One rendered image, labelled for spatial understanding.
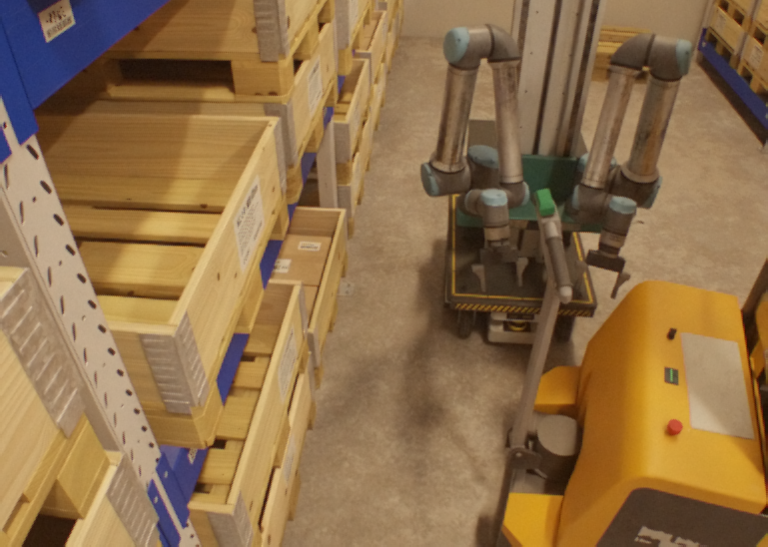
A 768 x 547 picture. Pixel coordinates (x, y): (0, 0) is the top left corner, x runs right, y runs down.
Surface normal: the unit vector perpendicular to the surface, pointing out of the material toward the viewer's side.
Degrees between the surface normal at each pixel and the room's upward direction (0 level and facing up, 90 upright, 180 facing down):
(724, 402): 0
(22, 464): 90
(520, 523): 22
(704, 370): 0
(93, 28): 90
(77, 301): 90
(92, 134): 90
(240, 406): 0
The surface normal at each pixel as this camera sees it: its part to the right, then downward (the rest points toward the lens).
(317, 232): -0.11, 0.62
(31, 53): 1.00, 0.06
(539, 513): -0.35, -0.80
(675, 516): -0.32, 0.60
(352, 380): 0.00, -0.77
